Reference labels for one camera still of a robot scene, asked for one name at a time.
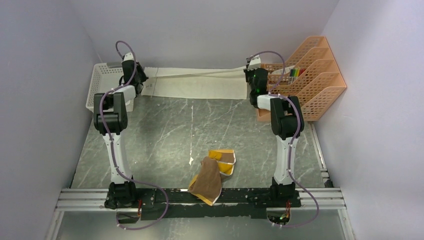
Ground cream white towel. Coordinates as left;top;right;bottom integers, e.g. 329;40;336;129
141;67;248;100

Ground white plastic basket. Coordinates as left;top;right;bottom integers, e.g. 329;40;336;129
85;63;124;113

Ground orange file organizer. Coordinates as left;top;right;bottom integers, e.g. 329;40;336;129
261;36;347;122

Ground brown yellow towel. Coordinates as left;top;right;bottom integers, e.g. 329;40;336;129
188;149;237;206

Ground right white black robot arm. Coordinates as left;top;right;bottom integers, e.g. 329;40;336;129
243;68;305;207

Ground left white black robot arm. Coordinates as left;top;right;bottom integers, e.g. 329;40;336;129
93;59;147;210

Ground white label card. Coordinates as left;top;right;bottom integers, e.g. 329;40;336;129
271;65;295;75

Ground coloured marker pens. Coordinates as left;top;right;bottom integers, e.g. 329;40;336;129
288;67;306;84

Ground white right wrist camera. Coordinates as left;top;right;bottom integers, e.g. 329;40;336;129
246;55;262;71

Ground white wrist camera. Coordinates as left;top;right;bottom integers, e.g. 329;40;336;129
122;52;135;62
246;55;262;71

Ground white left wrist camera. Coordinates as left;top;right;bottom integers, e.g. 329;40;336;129
122;52;135;62

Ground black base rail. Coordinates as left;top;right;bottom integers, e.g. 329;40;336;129
104;187;302;220

